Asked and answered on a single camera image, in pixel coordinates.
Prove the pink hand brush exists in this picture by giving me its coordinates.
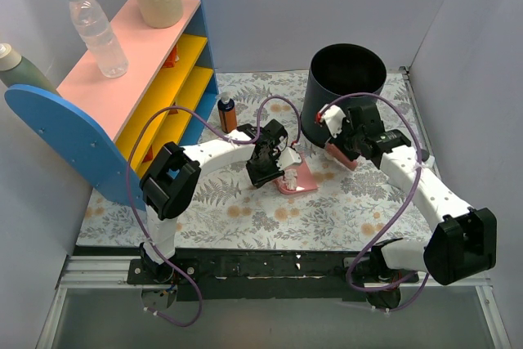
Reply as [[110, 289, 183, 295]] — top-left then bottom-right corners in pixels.
[[324, 143, 358, 171]]

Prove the pink dustpan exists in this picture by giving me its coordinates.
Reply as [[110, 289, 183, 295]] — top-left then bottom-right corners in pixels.
[[274, 161, 318, 195]]

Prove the dark blue trash bin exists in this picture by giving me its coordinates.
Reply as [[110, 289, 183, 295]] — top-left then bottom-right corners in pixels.
[[301, 43, 387, 148]]

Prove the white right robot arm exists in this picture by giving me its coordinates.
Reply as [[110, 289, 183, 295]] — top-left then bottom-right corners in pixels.
[[321, 103, 497, 285]]

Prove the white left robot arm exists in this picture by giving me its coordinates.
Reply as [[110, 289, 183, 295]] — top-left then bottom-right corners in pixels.
[[140, 119, 301, 284]]

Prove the white paper scrap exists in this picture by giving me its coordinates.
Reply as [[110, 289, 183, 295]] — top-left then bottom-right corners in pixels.
[[279, 169, 297, 191]]

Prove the floral table mat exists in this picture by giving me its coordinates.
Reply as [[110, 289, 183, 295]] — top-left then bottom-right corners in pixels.
[[76, 71, 431, 251]]

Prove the brown small bottle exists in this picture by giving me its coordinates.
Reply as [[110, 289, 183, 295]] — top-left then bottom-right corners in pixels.
[[217, 93, 237, 134]]

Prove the white box with knob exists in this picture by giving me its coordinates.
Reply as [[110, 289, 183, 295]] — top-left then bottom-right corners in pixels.
[[422, 150, 435, 168]]

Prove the orange item in shelf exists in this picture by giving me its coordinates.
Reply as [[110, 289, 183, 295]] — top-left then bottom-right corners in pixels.
[[162, 45, 179, 68]]

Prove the blue pink yellow shelf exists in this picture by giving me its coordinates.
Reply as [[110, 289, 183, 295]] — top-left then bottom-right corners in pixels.
[[5, 0, 218, 209]]

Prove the clear plastic water bottle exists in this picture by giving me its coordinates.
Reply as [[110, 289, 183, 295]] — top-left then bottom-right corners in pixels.
[[68, 0, 128, 78]]

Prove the green metal bottle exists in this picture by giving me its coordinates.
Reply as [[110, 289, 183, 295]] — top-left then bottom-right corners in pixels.
[[1, 43, 60, 96]]

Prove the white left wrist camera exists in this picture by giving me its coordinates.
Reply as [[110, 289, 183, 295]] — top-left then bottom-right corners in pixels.
[[276, 146, 302, 171]]

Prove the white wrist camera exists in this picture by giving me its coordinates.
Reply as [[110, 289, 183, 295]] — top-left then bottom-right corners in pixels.
[[276, 146, 302, 171], [315, 105, 346, 138]]

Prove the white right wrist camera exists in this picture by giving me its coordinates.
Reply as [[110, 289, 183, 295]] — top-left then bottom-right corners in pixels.
[[315, 105, 346, 138]]

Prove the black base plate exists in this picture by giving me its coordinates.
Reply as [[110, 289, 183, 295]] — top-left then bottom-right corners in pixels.
[[127, 248, 422, 303]]

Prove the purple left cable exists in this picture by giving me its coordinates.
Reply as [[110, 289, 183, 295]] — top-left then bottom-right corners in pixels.
[[125, 95, 302, 328]]

